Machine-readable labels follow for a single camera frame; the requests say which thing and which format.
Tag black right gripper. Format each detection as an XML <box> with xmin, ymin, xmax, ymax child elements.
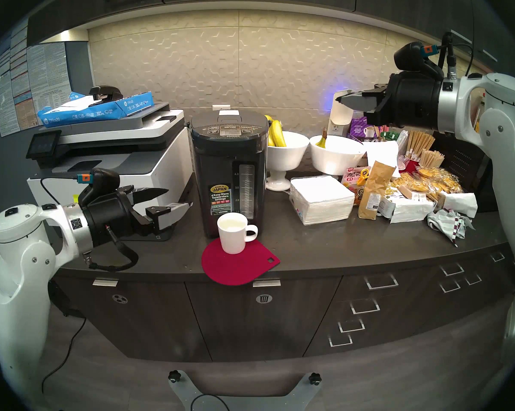
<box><xmin>335</xmin><ymin>71</ymin><xmax>440</xmax><ymax>130</ymax></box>

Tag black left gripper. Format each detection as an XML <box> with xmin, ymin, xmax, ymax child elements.
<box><xmin>84</xmin><ymin>187</ymin><xmax>194</xmax><ymax>246</ymax></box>

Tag black electric water dispenser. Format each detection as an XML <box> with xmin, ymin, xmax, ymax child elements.
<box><xmin>187</xmin><ymin>110</ymin><xmax>270</xmax><ymax>238</ymax></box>

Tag white grey office printer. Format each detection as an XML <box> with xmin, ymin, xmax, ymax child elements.
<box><xmin>25</xmin><ymin>103</ymin><xmax>195</xmax><ymax>242</ymax></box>

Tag smooth white paper bag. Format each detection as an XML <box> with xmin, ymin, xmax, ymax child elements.
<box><xmin>362</xmin><ymin>140</ymin><xmax>400</xmax><ymax>179</ymax></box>

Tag white wide bowl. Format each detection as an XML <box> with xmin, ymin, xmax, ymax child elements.
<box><xmin>309</xmin><ymin>135</ymin><xmax>367</xmax><ymax>176</ymax></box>

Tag long wooden stir sticks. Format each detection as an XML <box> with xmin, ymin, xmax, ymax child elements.
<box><xmin>405</xmin><ymin>130</ymin><xmax>436</xmax><ymax>161</ymax></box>

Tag red pink snack packet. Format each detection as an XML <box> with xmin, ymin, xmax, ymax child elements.
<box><xmin>341</xmin><ymin>166</ymin><xmax>371</xmax><ymax>206</ymax></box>

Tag white ceramic mug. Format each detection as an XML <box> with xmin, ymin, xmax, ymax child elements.
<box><xmin>217</xmin><ymin>213</ymin><xmax>258</xmax><ymax>255</ymax></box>

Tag brown paper coffee bag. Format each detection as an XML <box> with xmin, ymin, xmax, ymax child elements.
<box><xmin>358</xmin><ymin>161</ymin><xmax>397</xmax><ymax>220</ymax></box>

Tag short wooden stir sticks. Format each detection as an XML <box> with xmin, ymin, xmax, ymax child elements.
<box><xmin>418</xmin><ymin>149</ymin><xmax>445</xmax><ymax>169</ymax></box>

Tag yellow banana bunch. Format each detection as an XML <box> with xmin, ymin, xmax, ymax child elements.
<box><xmin>264</xmin><ymin>115</ymin><xmax>287</xmax><ymax>148</ymax></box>

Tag red silicone mat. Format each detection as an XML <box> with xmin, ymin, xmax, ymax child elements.
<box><xmin>201</xmin><ymin>237</ymin><xmax>281</xmax><ymax>286</ymax></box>

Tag yellow snack packet pile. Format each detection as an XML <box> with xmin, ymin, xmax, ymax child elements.
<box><xmin>390</xmin><ymin>166</ymin><xmax>463</xmax><ymax>201</ymax></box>

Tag white paper napkin stack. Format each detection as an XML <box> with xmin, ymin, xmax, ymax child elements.
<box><xmin>289</xmin><ymin>175</ymin><xmax>356</xmax><ymax>226</ymax></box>

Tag clear jar red lid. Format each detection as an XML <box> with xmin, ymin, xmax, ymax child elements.
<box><xmin>472</xmin><ymin>93</ymin><xmax>486</xmax><ymax>134</ymax></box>

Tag white printed packet bag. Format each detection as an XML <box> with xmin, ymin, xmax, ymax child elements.
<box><xmin>377</xmin><ymin>192</ymin><xmax>436</xmax><ymax>224</ymax></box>

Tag black stapler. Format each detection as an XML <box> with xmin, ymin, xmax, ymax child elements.
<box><xmin>88</xmin><ymin>86</ymin><xmax>120</xmax><ymax>107</ymax></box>

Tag black microwave oven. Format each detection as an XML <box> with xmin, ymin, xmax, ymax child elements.
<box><xmin>431</xmin><ymin>122</ymin><xmax>500</xmax><ymax>213</ymax></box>

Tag blue printer paper ream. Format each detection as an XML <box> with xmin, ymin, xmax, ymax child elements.
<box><xmin>37</xmin><ymin>91</ymin><xmax>154</xmax><ymax>128</ymax></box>

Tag crumpled white paper bag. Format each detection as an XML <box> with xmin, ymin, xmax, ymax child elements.
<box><xmin>437</xmin><ymin>192</ymin><xmax>479</xmax><ymax>219</ymax></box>

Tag dark lower cabinets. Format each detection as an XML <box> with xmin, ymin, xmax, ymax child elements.
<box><xmin>52</xmin><ymin>226</ymin><xmax>515</xmax><ymax>363</ymax></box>

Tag checkered kitchen cloth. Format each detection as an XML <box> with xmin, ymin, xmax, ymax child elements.
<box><xmin>427</xmin><ymin>209</ymin><xmax>476</xmax><ymax>247</ymax></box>

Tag white plug-in wall device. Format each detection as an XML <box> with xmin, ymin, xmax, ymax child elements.
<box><xmin>327</xmin><ymin>89</ymin><xmax>357</xmax><ymax>137</ymax></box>

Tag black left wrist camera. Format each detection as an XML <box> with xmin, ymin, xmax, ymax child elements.
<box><xmin>77</xmin><ymin>167</ymin><xmax>120</xmax><ymax>203</ymax></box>

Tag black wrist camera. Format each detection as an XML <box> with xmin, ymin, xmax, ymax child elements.
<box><xmin>394</xmin><ymin>41</ymin><xmax>444</xmax><ymax>79</ymax></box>
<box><xmin>77</xmin><ymin>167</ymin><xmax>120</xmax><ymax>203</ymax></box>

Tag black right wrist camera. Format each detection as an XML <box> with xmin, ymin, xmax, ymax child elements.
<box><xmin>394</xmin><ymin>41</ymin><xmax>444</xmax><ymax>79</ymax></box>

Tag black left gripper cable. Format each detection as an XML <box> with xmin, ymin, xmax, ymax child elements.
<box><xmin>83</xmin><ymin>224</ymin><xmax>139</xmax><ymax>272</ymax></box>

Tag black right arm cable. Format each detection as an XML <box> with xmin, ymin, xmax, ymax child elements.
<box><xmin>440</xmin><ymin>31</ymin><xmax>476</xmax><ymax>79</ymax></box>

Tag white pedestal fruit bowl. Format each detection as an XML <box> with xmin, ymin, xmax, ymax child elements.
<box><xmin>265</xmin><ymin>131</ymin><xmax>310</xmax><ymax>191</ymax></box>

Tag black left camera cable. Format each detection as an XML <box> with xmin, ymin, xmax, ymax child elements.
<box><xmin>39</xmin><ymin>175</ymin><xmax>80</xmax><ymax>205</ymax></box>

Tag small wall notice sheet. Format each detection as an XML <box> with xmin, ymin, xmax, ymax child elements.
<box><xmin>26</xmin><ymin>42</ymin><xmax>72</xmax><ymax>126</ymax></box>

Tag black floor cable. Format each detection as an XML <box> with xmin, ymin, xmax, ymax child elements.
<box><xmin>41</xmin><ymin>318</ymin><xmax>87</xmax><ymax>393</ymax></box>

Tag large wall notice poster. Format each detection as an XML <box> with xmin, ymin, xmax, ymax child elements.
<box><xmin>0</xmin><ymin>18</ymin><xmax>33</xmax><ymax>137</ymax></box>

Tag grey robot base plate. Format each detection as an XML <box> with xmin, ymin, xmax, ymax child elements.
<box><xmin>168</xmin><ymin>369</ymin><xmax>322</xmax><ymax>411</ymax></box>

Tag black base plate cable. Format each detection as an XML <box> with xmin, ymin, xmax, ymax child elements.
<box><xmin>191</xmin><ymin>393</ymin><xmax>230</xmax><ymax>411</ymax></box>

